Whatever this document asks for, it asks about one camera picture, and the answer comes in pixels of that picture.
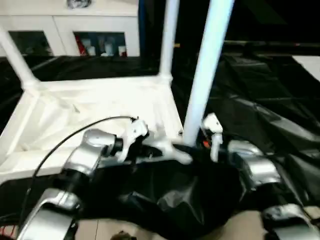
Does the red white box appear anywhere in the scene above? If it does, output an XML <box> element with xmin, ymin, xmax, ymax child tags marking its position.
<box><xmin>75</xmin><ymin>36</ymin><xmax>88</xmax><ymax>56</ymax></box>

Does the black left wrist camera cable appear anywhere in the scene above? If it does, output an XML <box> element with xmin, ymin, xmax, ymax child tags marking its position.
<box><xmin>19</xmin><ymin>115</ymin><xmax>140</xmax><ymax>227</ymax></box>

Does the long black bar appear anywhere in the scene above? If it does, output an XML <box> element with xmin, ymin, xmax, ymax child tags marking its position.
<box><xmin>221</xmin><ymin>40</ymin><xmax>320</xmax><ymax>51</ymax></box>

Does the thin red wire loop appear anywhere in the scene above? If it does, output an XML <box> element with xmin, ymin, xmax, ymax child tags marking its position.
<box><xmin>0</xmin><ymin>223</ymin><xmax>16</xmax><ymax>238</ymax></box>

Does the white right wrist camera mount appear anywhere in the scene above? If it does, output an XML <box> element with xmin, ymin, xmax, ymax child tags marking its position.
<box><xmin>200</xmin><ymin>111</ymin><xmax>225</xmax><ymax>163</ymax></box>

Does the black shiny mat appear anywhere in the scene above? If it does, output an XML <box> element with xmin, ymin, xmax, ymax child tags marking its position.
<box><xmin>0</xmin><ymin>53</ymin><xmax>320</xmax><ymax>238</ymax></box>

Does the black silver ornament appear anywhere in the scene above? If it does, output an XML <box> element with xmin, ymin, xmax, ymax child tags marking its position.
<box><xmin>65</xmin><ymin>0</ymin><xmax>94</xmax><ymax>10</ymax></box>

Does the white display cabinet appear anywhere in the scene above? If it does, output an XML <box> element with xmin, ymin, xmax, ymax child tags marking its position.
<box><xmin>0</xmin><ymin>4</ymin><xmax>141</xmax><ymax>58</ymax></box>

